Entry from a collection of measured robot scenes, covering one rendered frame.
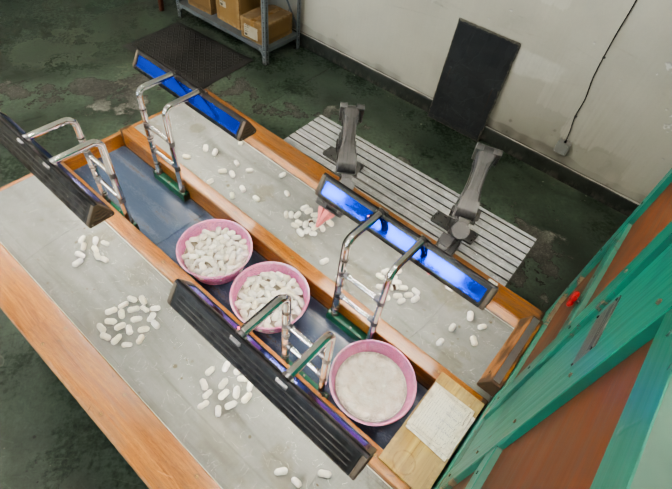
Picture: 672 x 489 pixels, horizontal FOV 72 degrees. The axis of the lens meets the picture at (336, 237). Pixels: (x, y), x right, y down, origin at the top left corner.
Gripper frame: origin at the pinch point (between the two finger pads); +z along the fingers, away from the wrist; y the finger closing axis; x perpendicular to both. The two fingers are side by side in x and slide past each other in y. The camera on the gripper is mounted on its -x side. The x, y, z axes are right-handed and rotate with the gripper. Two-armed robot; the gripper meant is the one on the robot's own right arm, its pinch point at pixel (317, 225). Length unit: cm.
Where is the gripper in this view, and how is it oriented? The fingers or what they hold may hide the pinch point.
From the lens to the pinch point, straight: 170.1
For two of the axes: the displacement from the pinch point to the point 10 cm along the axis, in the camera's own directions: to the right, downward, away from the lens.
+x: 3.5, 1.3, 9.3
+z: -5.6, 8.3, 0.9
